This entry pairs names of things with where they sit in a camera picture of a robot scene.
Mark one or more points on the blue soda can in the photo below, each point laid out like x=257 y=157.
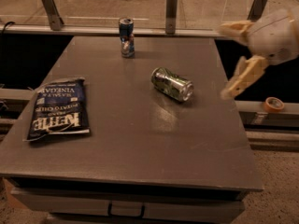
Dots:
x=126 y=30

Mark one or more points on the grey drawer with black handle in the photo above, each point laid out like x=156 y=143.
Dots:
x=83 y=207

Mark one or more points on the blue potato chips bag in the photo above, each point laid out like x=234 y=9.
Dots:
x=60 y=108

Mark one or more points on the metal railing bracket middle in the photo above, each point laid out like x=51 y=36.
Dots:
x=171 y=16

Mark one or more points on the green soda can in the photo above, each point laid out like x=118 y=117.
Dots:
x=178 y=88

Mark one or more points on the metal railing bracket left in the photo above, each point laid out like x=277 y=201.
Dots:
x=55 y=21

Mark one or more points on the orange tape roll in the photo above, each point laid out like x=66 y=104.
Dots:
x=273 y=105

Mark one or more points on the metal railing bracket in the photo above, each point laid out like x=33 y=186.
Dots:
x=171 y=16
x=256 y=10
x=55 y=21

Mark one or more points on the metal railing bracket right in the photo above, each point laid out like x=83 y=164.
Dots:
x=256 y=10

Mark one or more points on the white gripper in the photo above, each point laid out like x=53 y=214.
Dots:
x=274 y=37

